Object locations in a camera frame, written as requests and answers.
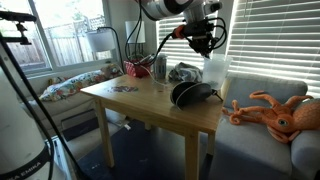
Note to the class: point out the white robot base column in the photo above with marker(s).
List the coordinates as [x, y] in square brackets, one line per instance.
[16, 133]

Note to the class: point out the white window blinds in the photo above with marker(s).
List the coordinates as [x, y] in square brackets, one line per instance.
[175, 50]
[276, 40]

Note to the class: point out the floral pillow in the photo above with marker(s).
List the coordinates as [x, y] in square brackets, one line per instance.
[76, 85]

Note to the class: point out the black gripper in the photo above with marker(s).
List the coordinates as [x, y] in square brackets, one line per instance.
[201, 36]

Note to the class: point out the dark navy box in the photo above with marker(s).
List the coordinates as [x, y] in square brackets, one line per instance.
[83, 128]

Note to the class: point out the dark rug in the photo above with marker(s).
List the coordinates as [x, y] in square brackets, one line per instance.
[143, 156]

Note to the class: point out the white arc floor lamp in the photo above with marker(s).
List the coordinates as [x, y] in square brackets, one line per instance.
[100, 40]

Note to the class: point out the silver metal cup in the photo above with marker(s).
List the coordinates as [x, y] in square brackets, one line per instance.
[160, 66]

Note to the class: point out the grey sofa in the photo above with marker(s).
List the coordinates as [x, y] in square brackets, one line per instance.
[260, 150]

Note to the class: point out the black camera tripod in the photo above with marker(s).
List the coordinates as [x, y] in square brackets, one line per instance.
[13, 16]

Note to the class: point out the white shade table lamp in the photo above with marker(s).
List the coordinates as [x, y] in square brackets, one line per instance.
[135, 31]

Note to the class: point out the orange octopus plush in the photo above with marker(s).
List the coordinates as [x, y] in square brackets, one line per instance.
[283, 120]

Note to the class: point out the white framed glass window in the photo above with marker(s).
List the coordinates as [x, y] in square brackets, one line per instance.
[66, 33]

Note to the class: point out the clear plastic container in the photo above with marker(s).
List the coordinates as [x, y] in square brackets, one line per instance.
[216, 71]

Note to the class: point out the red patterned basket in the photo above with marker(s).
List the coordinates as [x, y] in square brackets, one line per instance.
[136, 70]

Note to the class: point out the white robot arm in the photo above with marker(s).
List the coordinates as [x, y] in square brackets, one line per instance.
[166, 8]

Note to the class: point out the wooden table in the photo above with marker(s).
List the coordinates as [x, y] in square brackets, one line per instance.
[146, 100]

